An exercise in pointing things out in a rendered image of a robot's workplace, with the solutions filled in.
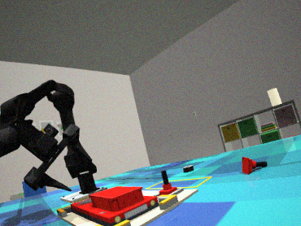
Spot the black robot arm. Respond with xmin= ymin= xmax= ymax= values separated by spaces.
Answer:
xmin=0 ymin=80 xmax=100 ymax=194

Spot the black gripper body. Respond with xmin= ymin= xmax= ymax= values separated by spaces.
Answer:
xmin=24 ymin=124 xmax=80 ymax=191

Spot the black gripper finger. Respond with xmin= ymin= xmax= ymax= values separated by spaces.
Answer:
xmin=71 ymin=133 xmax=92 ymax=162
xmin=37 ymin=173 xmax=72 ymax=192

